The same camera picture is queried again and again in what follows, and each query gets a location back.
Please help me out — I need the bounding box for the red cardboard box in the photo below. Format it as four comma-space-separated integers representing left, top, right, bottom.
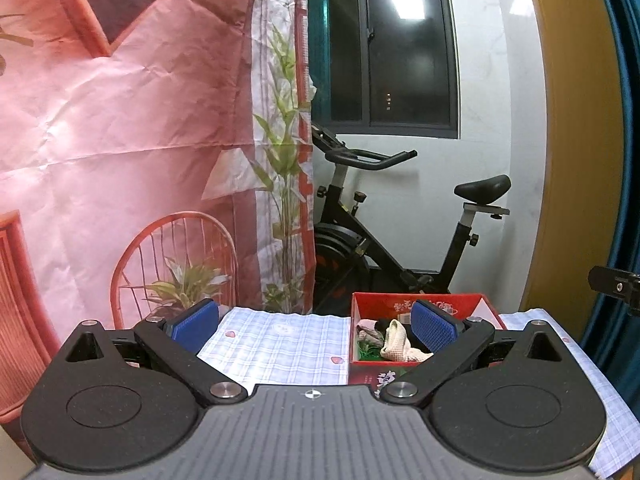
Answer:
348, 292, 509, 387

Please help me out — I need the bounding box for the green soft item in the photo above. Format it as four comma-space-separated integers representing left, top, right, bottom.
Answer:
355, 339, 387, 362

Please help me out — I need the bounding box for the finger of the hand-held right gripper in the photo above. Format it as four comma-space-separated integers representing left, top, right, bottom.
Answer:
588, 265, 627, 297

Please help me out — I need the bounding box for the cream knitted cloth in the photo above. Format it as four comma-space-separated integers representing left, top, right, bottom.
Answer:
379, 318, 435, 362

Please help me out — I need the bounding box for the pink knitted cloth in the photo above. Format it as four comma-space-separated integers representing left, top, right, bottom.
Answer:
355, 318, 387, 345

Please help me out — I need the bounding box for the dark framed window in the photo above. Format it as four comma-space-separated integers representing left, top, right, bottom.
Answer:
320, 0, 460, 140

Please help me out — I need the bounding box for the printed pink backdrop cloth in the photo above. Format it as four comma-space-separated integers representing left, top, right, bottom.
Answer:
0, 0, 319, 442

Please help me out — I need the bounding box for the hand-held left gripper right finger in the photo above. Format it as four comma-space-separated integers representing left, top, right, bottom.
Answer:
379, 298, 577, 407

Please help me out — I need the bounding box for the yellow wooden door panel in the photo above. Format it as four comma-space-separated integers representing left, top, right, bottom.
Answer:
520, 0, 627, 342

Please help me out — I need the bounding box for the black exercise bike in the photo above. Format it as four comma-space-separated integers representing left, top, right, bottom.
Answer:
311, 125, 512, 319

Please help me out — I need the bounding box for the teal curtain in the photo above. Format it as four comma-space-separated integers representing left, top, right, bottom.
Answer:
305, 0, 332, 122

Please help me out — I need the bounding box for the blue curtain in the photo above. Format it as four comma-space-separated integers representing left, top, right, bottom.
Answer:
580, 0, 640, 407

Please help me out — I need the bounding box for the checked white tablecloth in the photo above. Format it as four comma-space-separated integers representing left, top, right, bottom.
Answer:
197, 306, 637, 479

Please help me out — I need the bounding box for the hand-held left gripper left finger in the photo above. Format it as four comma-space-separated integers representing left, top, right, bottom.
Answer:
51, 298, 249, 407

